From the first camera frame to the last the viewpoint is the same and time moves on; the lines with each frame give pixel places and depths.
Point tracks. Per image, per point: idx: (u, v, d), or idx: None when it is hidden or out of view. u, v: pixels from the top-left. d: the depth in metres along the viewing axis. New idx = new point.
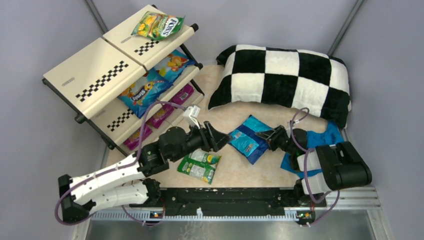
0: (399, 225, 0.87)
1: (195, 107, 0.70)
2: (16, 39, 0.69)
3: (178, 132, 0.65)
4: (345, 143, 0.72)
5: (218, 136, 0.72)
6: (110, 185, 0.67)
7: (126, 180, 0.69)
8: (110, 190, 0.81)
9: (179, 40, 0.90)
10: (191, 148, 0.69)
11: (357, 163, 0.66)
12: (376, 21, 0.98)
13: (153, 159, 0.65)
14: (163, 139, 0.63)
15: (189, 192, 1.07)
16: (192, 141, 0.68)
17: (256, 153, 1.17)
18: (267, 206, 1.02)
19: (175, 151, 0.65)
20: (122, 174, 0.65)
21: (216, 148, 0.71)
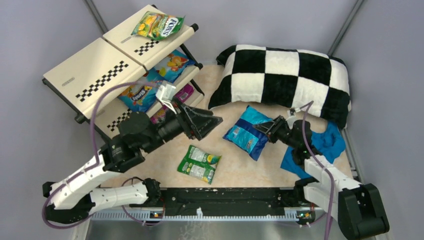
0: (399, 225, 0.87)
1: (170, 85, 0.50)
2: (16, 40, 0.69)
3: (139, 117, 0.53)
4: (370, 191, 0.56)
5: (198, 122, 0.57)
6: (86, 187, 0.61)
7: (104, 178, 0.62)
8: (110, 191, 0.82)
9: (179, 40, 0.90)
10: (168, 135, 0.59)
11: (379, 217, 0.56)
12: (376, 21, 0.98)
13: (119, 153, 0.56)
14: (121, 129, 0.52)
15: (189, 192, 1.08)
16: (168, 127, 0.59)
17: (258, 149, 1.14)
18: (267, 206, 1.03)
19: (142, 140, 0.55)
20: (90, 177, 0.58)
21: (200, 135, 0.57)
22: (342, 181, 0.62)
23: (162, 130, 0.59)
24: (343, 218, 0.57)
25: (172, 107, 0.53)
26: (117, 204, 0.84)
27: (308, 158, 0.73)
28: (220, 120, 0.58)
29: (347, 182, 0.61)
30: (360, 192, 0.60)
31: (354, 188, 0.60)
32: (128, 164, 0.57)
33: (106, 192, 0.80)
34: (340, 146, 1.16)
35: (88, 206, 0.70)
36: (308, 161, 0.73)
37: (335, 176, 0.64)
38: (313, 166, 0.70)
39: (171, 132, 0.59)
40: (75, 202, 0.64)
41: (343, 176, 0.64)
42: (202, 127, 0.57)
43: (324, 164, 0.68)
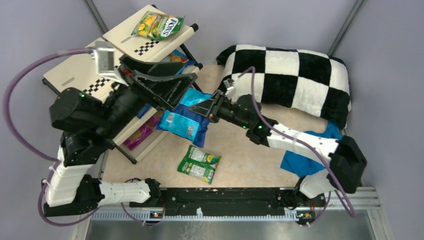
0: (399, 226, 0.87)
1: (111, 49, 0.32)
2: (16, 40, 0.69)
3: (69, 96, 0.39)
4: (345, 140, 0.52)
5: (161, 89, 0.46)
6: (67, 183, 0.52)
7: (79, 171, 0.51)
8: (117, 185, 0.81)
9: (179, 40, 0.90)
10: (122, 109, 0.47)
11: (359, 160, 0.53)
12: (376, 21, 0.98)
13: (71, 145, 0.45)
14: (51, 116, 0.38)
15: (189, 192, 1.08)
16: (123, 102, 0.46)
17: (200, 135, 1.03)
18: (267, 206, 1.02)
19: (89, 125, 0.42)
20: (61, 175, 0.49)
21: (169, 105, 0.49)
22: (319, 145, 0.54)
23: (117, 108, 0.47)
24: (341, 181, 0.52)
25: (119, 77, 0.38)
26: (121, 200, 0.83)
27: (269, 135, 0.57)
28: (193, 76, 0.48)
29: (326, 145, 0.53)
30: (339, 148, 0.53)
31: (335, 149, 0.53)
32: (86, 155, 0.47)
33: (114, 186, 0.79)
34: None
35: (98, 197, 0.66)
36: (271, 139, 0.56)
37: (309, 142, 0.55)
38: (280, 141, 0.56)
39: (128, 106, 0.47)
40: (72, 196, 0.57)
41: (317, 140, 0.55)
42: (169, 94, 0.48)
43: (291, 133, 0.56)
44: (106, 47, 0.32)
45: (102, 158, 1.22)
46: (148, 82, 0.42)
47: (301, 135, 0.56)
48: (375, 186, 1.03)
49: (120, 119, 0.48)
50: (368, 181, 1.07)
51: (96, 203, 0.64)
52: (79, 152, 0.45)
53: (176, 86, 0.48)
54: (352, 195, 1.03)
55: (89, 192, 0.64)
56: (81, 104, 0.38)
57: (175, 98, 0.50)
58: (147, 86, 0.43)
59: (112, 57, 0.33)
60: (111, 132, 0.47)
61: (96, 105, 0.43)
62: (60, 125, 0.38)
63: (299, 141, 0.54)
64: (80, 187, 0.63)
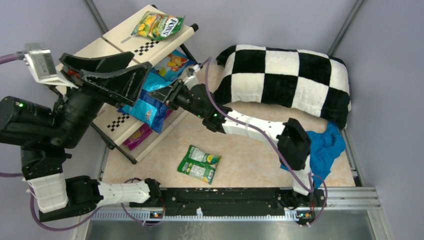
0: (399, 226, 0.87)
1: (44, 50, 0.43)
2: (16, 40, 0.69)
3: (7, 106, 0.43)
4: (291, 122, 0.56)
5: (116, 85, 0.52)
6: (46, 190, 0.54)
7: (49, 180, 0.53)
8: (116, 186, 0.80)
9: (179, 40, 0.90)
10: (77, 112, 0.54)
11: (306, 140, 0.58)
12: (376, 21, 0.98)
13: (26, 157, 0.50)
14: None
15: (189, 192, 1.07)
16: (75, 105, 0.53)
17: (157, 120, 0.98)
18: (267, 206, 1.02)
19: (37, 136, 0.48)
20: (32, 186, 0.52)
21: (129, 99, 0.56)
22: (268, 128, 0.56)
23: (70, 113, 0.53)
24: (289, 160, 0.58)
25: (64, 82, 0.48)
26: (121, 200, 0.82)
27: (224, 122, 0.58)
28: (147, 66, 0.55)
29: (275, 128, 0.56)
30: (285, 130, 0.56)
31: (282, 131, 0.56)
32: (43, 168, 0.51)
33: (113, 187, 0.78)
34: (341, 146, 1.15)
35: (96, 198, 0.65)
36: (226, 126, 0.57)
37: (260, 126, 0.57)
38: (234, 127, 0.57)
39: (82, 109, 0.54)
40: (64, 200, 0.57)
41: (267, 123, 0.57)
42: (126, 88, 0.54)
43: (244, 119, 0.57)
44: (39, 50, 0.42)
45: (102, 158, 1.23)
46: (100, 80, 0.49)
47: (253, 120, 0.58)
48: (375, 186, 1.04)
49: (76, 125, 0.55)
50: (368, 181, 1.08)
51: (95, 203, 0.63)
52: (32, 165, 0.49)
53: (131, 79, 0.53)
54: (352, 195, 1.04)
55: (87, 194, 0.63)
56: (17, 115, 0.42)
57: (135, 91, 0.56)
58: (101, 84, 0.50)
59: (48, 59, 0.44)
60: (66, 140, 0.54)
61: (44, 115, 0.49)
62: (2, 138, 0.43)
63: (251, 126, 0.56)
64: (77, 190, 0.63)
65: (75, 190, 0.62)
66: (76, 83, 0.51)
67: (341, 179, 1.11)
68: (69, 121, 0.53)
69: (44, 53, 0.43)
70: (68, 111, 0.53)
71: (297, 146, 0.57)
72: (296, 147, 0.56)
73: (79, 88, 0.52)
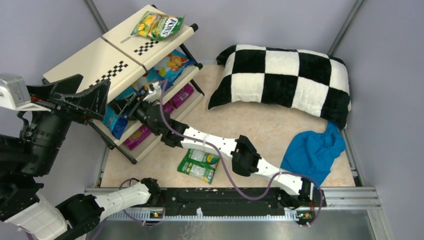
0: (399, 226, 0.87)
1: (19, 80, 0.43)
2: (16, 41, 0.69)
3: None
4: (243, 138, 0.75)
5: (86, 102, 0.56)
6: (37, 220, 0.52)
7: (31, 212, 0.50)
8: (114, 194, 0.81)
9: (179, 40, 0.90)
10: (47, 136, 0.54)
11: (252, 152, 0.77)
12: (376, 21, 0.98)
13: None
14: None
15: (189, 192, 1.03)
16: (45, 129, 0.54)
17: (119, 126, 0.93)
18: (267, 205, 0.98)
19: (10, 165, 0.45)
20: (18, 223, 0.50)
21: (99, 114, 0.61)
22: (223, 145, 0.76)
23: (41, 137, 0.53)
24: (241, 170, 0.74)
25: (37, 105, 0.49)
26: (124, 206, 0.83)
27: (183, 139, 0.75)
28: (108, 83, 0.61)
29: (228, 145, 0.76)
30: (237, 145, 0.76)
31: (234, 146, 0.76)
32: (15, 202, 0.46)
33: (110, 196, 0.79)
34: (340, 146, 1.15)
35: (97, 211, 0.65)
36: (185, 142, 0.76)
37: (216, 144, 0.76)
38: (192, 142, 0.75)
39: (53, 132, 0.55)
40: (62, 224, 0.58)
41: (222, 141, 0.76)
42: (95, 104, 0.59)
43: (201, 137, 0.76)
44: (15, 79, 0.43)
45: (102, 158, 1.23)
46: (75, 100, 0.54)
47: (209, 137, 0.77)
48: (375, 186, 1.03)
49: (48, 149, 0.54)
50: (368, 181, 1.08)
51: (98, 216, 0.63)
52: (2, 201, 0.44)
53: (98, 95, 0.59)
54: (352, 195, 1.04)
55: (87, 210, 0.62)
56: None
57: (102, 105, 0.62)
58: (75, 103, 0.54)
59: (21, 87, 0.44)
60: (40, 166, 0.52)
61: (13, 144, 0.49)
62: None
63: (207, 143, 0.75)
64: (76, 209, 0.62)
65: (73, 210, 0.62)
66: (49, 106, 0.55)
67: (341, 179, 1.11)
68: (39, 145, 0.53)
69: (17, 81, 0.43)
70: (38, 136, 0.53)
71: (245, 157, 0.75)
72: (245, 158, 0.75)
73: (52, 110, 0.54)
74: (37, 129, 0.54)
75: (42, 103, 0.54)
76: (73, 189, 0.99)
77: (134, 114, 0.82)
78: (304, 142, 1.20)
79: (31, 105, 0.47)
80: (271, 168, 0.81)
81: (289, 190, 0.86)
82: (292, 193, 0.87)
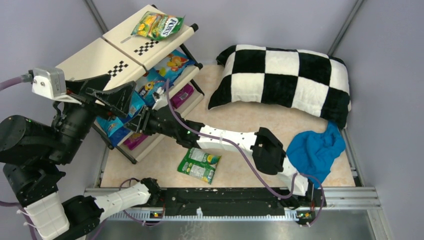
0: (399, 226, 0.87)
1: (62, 73, 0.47)
2: (16, 40, 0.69)
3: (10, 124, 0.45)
4: (264, 131, 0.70)
5: (114, 100, 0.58)
6: (47, 216, 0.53)
7: (46, 203, 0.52)
8: (114, 196, 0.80)
9: (179, 40, 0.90)
10: (75, 127, 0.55)
11: (276, 146, 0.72)
12: (376, 21, 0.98)
13: (19, 182, 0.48)
14: None
15: (189, 192, 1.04)
16: (74, 121, 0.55)
17: (118, 135, 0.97)
18: (267, 206, 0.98)
19: (40, 152, 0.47)
20: (30, 214, 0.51)
21: (123, 112, 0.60)
22: (242, 140, 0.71)
23: (69, 129, 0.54)
24: (264, 166, 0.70)
25: (70, 97, 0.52)
26: (124, 207, 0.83)
27: (198, 139, 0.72)
28: (133, 84, 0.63)
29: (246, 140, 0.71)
30: (257, 139, 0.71)
31: (254, 140, 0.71)
32: (39, 188, 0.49)
33: (109, 197, 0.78)
34: (340, 146, 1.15)
35: (97, 212, 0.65)
36: (201, 141, 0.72)
37: (234, 139, 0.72)
38: (209, 141, 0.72)
39: (80, 124, 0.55)
40: (65, 223, 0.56)
41: (240, 136, 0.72)
42: (120, 102, 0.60)
43: (218, 133, 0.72)
44: (57, 72, 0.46)
45: (102, 158, 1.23)
46: (104, 95, 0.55)
47: (225, 134, 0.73)
48: (375, 186, 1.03)
49: (73, 140, 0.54)
50: (368, 181, 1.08)
51: (98, 218, 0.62)
52: (27, 188, 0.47)
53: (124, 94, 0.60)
54: (352, 195, 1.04)
55: (87, 211, 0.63)
56: (29, 130, 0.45)
57: (126, 104, 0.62)
58: (104, 99, 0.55)
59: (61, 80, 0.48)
60: (65, 155, 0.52)
61: (46, 130, 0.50)
62: (6, 157, 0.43)
63: (224, 140, 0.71)
64: (76, 209, 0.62)
65: (73, 211, 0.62)
66: (81, 99, 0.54)
67: (341, 179, 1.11)
68: (67, 135, 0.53)
69: (60, 73, 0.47)
70: (66, 127, 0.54)
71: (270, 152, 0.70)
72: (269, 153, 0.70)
73: (82, 104, 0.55)
74: (65, 120, 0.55)
75: (75, 97, 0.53)
76: (74, 189, 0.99)
77: (148, 126, 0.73)
78: (304, 141, 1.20)
79: (66, 97, 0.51)
80: (291, 168, 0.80)
81: (295, 191, 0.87)
82: (298, 193, 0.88)
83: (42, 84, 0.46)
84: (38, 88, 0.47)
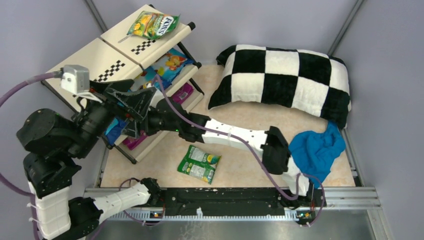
0: (400, 226, 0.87)
1: (85, 70, 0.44)
2: (15, 40, 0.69)
3: (42, 116, 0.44)
4: (274, 131, 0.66)
5: (132, 102, 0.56)
6: (54, 212, 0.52)
7: (58, 198, 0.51)
8: (113, 197, 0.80)
9: (174, 39, 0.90)
10: (94, 125, 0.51)
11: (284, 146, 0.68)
12: (376, 21, 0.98)
13: (38, 173, 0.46)
14: (25, 137, 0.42)
15: (189, 192, 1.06)
16: (93, 118, 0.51)
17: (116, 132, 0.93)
18: (267, 205, 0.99)
19: (64, 144, 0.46)
20: (40, 207, 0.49)
21: (141, 116, 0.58)
22: (251, 138, 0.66)
23: (88, 125, 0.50)
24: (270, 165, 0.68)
25: (93, 95, 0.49)
26: (123, 208, 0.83)
27: (204, 133, 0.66)
28: (154, 90, 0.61)
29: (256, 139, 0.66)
30: (267, 138, 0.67)
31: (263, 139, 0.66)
32: (58, 181, 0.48)
33: (108, 198, 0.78)
34: (340, 146, 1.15)
35: (96, 213, 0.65)
36: (207, 137, 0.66)
37: (242, 137, 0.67)
38: (215, 137, 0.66)
39: (100, 122, 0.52)
40: (67, 222, 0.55)
41: (249, 133, 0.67)
42: (139, 105, 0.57)
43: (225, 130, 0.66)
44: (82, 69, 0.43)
45: (102, 158, 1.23)
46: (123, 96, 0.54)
47: (233, 130, 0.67)
48: (375, 186, 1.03)
49: (92, 136, 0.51)
50: (367, 181, 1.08)
51: (97, 219, 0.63)
52: (47, 179, 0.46)
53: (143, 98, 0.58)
54: (352, 195, 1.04)
55: (86, 212, 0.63)
56: (58, 121, 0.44)
57: (144, 108, 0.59)
58: (123, 100, 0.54)
59: (86, 77, 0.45)
60: (83, 150, 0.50)
61: (69, 123, 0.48)
62: (34, 147, 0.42)
63: (233, 136, 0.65)
64: (76, 210, 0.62)
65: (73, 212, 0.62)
66: (101, 98, 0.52)
67: (341, 179, 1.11)
68: (87, 132, 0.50)
69: (86, 71, 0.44)
70: (86, 123, 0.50)
71: (278, 152, 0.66)
72: (278, 153, 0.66)
73: (102, 102, 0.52)
74: (85, 117, 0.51)
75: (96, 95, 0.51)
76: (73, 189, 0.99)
77: (150, 126, 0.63)
78: (304, 141, 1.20)
79: (89, 94, 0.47)
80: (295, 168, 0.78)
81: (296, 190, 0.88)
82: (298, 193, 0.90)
83: (66, 81, 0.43)
84: (66, 84, 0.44)
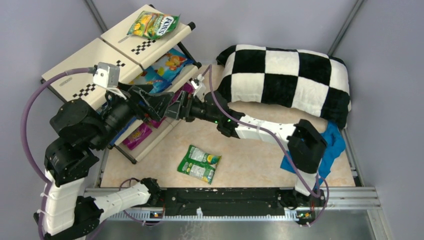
0: (400, 227, 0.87)
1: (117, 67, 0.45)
2: (15, 40, 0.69)
3: (75, 106, 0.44)
4: (303, 123, 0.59)
5: (153, 103, 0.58)
6: (65, 204, 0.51)
7: (71, 190, 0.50)
8: (113, 196, 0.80)
9: (174, 39, 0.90)
10: (118, 120, 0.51)
11: (317, 140, 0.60)
12: (376, 21, 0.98)
13: (60, 161, 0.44)
14: (58, 124, 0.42)
15: (189, 192, 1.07)
16: (117, 114, 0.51)
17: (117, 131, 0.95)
18: (267, 206, 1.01)
19: (91, 133, 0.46)
20: (54, 199, 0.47)
21: (159, 116, 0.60)
22: (280, 130, 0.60)
23: (111, 120, 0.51)
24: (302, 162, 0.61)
25: (119, 91, 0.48)
26: (123, 207, 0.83)
27: (237, 127, 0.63)
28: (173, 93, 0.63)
29: (284, 131, 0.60)
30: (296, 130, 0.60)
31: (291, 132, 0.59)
32: (79, 170, 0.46)
33: (109, 198, 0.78)
34: (340, 146, 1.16)
35: (97, 212, 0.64)
36: (239, 130, 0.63)
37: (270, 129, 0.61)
38: (246, 130, 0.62)
39: (122, 118, 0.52)
40: (71, 218, 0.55)
41: (278, 126, 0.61)
42: (158, 106, 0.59)
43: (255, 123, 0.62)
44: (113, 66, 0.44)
45: (102, 158, 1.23)
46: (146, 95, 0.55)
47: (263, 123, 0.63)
48: (375, 186, 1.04)
49: (113, 130, 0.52)
50: (367, 181, 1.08)
51: (98, 218, 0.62)
52: (69, 168, 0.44)
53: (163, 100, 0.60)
54: (352, 195, 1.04)
55: (87, 212, 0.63)
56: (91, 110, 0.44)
57: (163, 110, 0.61)
58: (146, 99, 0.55)
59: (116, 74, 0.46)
60: (104, 142, 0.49)
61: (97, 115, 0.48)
62: (64, 134, 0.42)
63: (262, 129, 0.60)
64: (76, 209, 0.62)
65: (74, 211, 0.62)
66: (127, 95, 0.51)
67: (341, 179, 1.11)
68: (109, 126, 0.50)
69: (118, 69, 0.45)
70: (109, 117, 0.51)
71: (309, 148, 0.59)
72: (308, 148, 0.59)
73: (126, 99, 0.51)
74: (108, 111, 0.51)
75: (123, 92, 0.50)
76: None
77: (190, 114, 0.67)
78: None
79: (116, 89, 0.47)
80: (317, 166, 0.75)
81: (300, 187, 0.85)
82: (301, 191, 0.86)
83: (98, 75, 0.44)
84: (97, 78, 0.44)
